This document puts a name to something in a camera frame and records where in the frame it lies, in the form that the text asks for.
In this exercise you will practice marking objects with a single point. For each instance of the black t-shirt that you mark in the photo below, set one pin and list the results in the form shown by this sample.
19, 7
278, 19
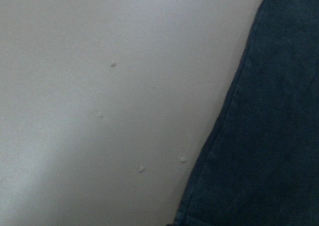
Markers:
260, 164

